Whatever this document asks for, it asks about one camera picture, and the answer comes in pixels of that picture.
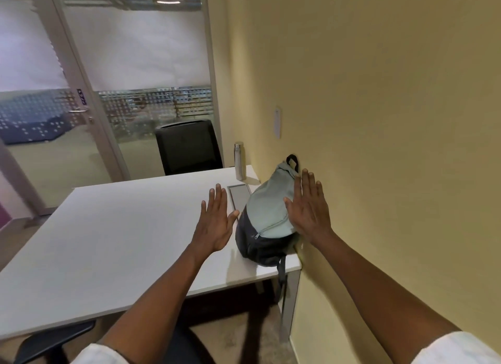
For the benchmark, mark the person's left hand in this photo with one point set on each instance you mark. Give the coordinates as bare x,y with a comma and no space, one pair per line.
211,230

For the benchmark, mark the person's right hand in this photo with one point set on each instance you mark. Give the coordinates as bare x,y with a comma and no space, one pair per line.
311,217

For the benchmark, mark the person's right thumb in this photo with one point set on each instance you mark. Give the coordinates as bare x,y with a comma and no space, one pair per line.
290,208

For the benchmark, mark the person's left little finger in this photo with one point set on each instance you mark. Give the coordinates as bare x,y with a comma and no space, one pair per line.
204,210

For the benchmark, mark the person's right middle finger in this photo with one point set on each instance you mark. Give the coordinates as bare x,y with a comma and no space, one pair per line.
312,188

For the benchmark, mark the person's left thumb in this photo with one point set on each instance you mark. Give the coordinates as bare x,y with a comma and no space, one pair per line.
233,217

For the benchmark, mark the person's left middle finger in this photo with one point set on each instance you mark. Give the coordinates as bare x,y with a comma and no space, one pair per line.
218,199

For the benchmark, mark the person's left forearm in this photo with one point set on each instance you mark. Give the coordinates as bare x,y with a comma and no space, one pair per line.
156,301

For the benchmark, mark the person's right forearm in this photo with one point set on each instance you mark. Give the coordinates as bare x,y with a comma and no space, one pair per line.
383,293

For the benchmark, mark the green and black backpack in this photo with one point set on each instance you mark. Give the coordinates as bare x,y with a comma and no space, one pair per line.
268,213

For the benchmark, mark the steel water bottle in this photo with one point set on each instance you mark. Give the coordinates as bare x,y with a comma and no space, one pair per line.
239,162

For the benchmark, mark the black mesh office chair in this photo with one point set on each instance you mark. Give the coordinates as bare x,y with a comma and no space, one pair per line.
190,146

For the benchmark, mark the white table leg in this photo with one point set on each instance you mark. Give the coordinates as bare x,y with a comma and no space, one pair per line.
290,305

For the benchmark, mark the frosted glass partition panel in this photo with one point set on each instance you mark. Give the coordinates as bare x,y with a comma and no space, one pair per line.
148,62

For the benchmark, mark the small blue door sign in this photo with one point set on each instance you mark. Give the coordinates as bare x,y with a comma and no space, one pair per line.
80,96

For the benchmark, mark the white left shirt sleeve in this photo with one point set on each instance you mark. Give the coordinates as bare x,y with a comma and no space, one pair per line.
100,355

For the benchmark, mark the white shirt sleeve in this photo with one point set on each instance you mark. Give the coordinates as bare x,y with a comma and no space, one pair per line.
100,355
458,350

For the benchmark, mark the frosted glass door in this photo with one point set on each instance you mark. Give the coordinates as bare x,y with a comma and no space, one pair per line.
47,101

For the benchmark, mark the black swivel chair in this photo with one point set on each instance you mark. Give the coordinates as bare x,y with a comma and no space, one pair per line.
54,338

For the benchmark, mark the white right shirt sleeve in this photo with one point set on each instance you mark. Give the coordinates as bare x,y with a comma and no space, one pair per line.
458,350

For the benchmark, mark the white wall switch plate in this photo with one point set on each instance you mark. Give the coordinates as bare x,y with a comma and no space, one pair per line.
278,122

